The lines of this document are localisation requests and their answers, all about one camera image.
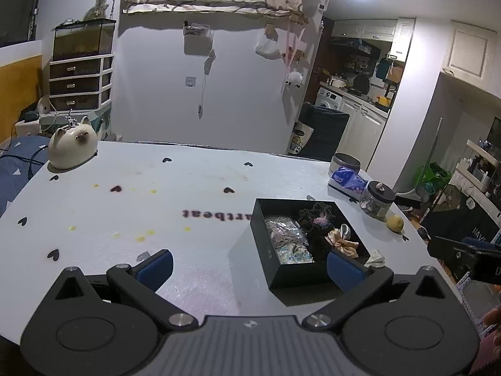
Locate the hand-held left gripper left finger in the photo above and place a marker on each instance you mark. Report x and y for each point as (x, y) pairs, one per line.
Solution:
(154, 268)

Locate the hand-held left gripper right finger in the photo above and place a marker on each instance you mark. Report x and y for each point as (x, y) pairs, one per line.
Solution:
(344, 270)

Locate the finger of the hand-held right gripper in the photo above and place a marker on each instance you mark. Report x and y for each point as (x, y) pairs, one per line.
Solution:
(448, 252)
(475, 243)

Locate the beige satin scrunchie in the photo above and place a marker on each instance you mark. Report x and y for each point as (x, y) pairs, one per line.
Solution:
(344, 241)

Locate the glittery clear packet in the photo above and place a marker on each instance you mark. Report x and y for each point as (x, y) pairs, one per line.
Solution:
(293, 253)

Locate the dark floral scrunchie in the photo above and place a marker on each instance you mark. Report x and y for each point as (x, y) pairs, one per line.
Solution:
(315, 215)

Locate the black box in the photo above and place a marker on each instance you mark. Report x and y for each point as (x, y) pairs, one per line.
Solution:
(274, 270)

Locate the clear packet of pink ties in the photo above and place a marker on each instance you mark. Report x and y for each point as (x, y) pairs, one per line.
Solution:
(282, 229)

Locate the crumpled white paper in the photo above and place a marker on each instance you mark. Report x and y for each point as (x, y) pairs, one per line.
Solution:
(376, 258)

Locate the yellow lemon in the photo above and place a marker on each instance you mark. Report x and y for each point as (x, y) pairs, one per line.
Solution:
(395, 223)

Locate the glass jar with dark lid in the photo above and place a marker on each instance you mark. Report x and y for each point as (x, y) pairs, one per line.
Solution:
(377, 201)

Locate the white shelf with clutter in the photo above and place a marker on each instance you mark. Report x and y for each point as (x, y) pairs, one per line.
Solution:
(478, 166)

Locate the green plastic bag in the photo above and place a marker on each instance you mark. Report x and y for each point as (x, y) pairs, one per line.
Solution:
(435, 176)

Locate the blue tissue pack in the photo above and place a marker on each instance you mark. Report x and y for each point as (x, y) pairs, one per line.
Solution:
(346, 178)

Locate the round metal tin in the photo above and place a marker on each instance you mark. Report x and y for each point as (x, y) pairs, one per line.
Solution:
(345, 162)

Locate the printed tote bag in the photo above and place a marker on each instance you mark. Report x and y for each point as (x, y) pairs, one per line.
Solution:
(301, 141)

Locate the dark fabric chair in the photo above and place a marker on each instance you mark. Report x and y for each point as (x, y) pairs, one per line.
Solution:
(324, 130)

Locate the white kitchen base cabinets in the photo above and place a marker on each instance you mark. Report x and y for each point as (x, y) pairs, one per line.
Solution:
(362, 129)

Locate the cream cat-shaped ceramic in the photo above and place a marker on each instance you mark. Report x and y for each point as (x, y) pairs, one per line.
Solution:
(72, 147)

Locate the yellow pot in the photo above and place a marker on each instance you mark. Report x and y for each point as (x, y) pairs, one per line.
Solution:
(383, 102)

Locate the blue patterned bedding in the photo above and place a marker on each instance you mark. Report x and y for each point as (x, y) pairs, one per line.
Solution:
(17, 164)

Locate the white washing machine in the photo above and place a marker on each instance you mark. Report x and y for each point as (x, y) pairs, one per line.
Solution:
(328, 98)

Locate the black frying pan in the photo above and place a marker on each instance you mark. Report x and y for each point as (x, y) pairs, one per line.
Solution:
(361, 84)

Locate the white kitchen pot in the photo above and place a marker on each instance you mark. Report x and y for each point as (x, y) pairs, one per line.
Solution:
(336, 82)

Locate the white upper cupboard door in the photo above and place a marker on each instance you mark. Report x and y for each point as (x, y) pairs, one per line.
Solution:
(469, 49)

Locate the white drawer cabinet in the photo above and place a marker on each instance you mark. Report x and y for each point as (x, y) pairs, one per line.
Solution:
(80, 86)

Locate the white fluffy plush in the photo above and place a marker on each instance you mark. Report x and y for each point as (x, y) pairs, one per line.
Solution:
(294, 79)

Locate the pink hanging ribbons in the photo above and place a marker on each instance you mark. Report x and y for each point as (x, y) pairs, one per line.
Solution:
(291, 49)

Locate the white hanging bag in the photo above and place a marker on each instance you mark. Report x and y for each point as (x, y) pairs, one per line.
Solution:
(268, 47)

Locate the glass fish tank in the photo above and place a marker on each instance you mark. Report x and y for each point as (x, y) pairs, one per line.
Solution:
(84, 39)

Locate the wall outlet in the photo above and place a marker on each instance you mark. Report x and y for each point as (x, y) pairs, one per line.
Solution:
(190, 81)

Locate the clear wall-mounted box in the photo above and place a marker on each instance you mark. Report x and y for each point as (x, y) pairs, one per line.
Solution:
(197, 32)

